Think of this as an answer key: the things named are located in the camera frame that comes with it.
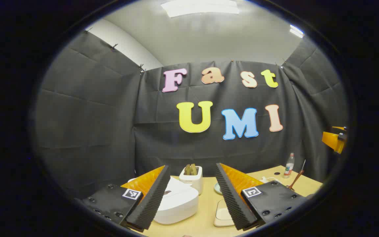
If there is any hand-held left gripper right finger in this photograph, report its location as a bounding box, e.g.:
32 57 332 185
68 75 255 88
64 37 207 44
215 163 308 230

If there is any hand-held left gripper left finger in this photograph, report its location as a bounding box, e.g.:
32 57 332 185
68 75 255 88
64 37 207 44
74 165 171 231

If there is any white rice cooker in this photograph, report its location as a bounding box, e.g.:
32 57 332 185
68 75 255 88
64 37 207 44
129 176 199 225

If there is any brown wooden spoon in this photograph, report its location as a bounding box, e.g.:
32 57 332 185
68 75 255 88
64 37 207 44
288 170 305 191

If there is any white toaster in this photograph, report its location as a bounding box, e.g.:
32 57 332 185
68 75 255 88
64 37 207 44
179 166 203 195

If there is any clear plastic water bottle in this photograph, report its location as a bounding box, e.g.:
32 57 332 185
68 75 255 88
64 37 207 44
283 153 295 179

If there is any small ceiling light panel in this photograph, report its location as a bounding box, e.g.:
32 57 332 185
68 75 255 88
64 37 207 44
290 25 304 38

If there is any large ceiling light panel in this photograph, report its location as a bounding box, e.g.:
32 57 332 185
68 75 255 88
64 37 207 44
161 0 240 18

